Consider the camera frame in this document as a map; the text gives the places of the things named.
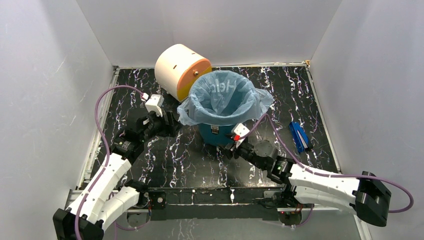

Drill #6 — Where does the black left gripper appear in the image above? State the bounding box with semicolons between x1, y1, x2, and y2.
140;108;183;142

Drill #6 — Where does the teal plastic trash bin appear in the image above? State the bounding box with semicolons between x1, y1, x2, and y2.
197;123;236;147

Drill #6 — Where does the translucent blue plastic bag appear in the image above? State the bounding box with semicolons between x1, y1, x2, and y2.
177;70;274;126

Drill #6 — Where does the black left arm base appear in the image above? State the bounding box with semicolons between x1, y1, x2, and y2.
119;190;167;231

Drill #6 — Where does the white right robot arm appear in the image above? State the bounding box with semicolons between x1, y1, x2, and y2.
222;140;392;227

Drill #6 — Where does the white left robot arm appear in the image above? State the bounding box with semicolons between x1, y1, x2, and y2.
52;111;182;240

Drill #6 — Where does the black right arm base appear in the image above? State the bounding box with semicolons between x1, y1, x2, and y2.
252;189;314;229

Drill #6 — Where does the blue stapler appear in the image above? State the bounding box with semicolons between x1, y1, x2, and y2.
288;121;314;153

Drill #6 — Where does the round pastel drawer cabinet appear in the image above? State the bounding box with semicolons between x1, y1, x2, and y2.
154;44;212;103

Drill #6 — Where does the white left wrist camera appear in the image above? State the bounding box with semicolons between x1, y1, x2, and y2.
141;93;164;117

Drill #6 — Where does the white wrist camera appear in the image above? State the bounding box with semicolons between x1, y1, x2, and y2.
230;123;250;143
141;93;164;117

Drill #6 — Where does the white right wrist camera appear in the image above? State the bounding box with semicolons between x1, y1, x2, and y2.
230;123;250;143

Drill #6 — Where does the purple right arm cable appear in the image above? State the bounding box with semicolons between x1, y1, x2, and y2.
238;113;415;228

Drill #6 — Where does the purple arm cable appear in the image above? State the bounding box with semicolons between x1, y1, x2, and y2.
74;85;150;240
238;113;415;228

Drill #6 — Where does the aluminium frame rail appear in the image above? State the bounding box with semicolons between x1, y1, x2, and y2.
110;187;353;221

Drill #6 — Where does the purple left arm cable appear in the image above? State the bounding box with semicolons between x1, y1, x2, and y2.
74;85;150;240

